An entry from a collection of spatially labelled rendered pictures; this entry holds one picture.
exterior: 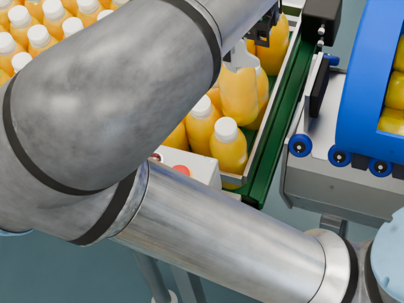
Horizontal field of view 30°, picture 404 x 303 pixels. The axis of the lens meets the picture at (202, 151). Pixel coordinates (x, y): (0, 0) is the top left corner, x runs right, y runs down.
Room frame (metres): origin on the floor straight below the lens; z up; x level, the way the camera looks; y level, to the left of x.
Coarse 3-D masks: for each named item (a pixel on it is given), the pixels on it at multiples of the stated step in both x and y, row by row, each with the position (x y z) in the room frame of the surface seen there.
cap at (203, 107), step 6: (204, 96) 0.75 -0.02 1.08; (198, 102) 0.74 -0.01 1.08; (204, 102) 0.74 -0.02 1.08; (210, 102) 0.74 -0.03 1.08; (192, 108) 0.73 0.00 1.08; (198, 108) 0.73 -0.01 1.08; (204, 108) 0.73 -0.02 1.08; (210, 108) 0.73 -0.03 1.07; (198, 114) 0.72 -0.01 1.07; (204, 114) 0.72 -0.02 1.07
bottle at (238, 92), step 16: (224, 64) 0.74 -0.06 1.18; (224, 80) 0.72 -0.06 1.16; (240, 80) 0.72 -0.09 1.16; (256, 80) 0.74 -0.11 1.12; (224, 96) 0.72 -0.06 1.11; (240, 96) 0.71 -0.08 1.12; (256, 96) 0.73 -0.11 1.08; (224, 112) 0.73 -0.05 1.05; (240, 112) 0.71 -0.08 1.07; (256, 112) 0.72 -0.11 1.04
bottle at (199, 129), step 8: (216, 112) 0.74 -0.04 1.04; (192, 120) 0.73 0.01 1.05; (200, 120) 0.72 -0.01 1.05; (208, 120) 0.72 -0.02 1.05; (216, 120) 0.72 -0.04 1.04; (192, 128) 0.72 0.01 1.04; (200, 128) 0.71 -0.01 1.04; (208, 128) 0.71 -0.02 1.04; (192, 136) 0.72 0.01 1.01; (200, 136) 0.71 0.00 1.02; (208, 136) 0.71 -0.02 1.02; (192, 144) 0.72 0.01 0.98; (200, 144) 0.71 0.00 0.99; (208, 144) 0.71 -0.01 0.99; (192, 152) 0.73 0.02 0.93; (200, 152) 0.71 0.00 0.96; (208, 152) 0.71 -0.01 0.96
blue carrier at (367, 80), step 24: (384, 0) 0.77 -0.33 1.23; (360, 24) 0.73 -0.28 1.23; (384, 24) 0.71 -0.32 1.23; (360, 48) 0.69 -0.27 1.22; (384, 48) 0.67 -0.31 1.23; (360, 72) 0.65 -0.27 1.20; (384, 72) 0.64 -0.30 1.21; (360, 96) 0.63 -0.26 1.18; (384, 96) 0.75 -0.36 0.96; (360, 120) 0.60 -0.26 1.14; (336, 144) 0.62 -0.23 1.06; (360, 144) 0.59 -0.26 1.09; (384, 144) 0.58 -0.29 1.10
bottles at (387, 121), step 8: (392, 72) 0.73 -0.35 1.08; (400, 72) 0.72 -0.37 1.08; (392, 80) 0.70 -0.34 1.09; (400, 80) 0.70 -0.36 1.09; (392, 88) 0.69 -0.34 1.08; (400, 88) 0.68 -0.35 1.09; (392, 96) 0.68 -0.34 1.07; (400, 96) 0.67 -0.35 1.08; (384, 104) 0.68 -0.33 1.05; (392, 104) 0.67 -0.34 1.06; (400, 104) 0.67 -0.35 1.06; (384, 112) 0.68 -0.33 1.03; (392, 112) 0.67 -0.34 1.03; (400, 112) 0.67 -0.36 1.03; (384, 120) 0.64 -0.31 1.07; (392, 120) 0.63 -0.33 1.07; (400, 120) 0.63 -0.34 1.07; (384, 128) 0.62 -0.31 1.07; (392, 128) 0.62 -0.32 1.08; (400, 128) 0.61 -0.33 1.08
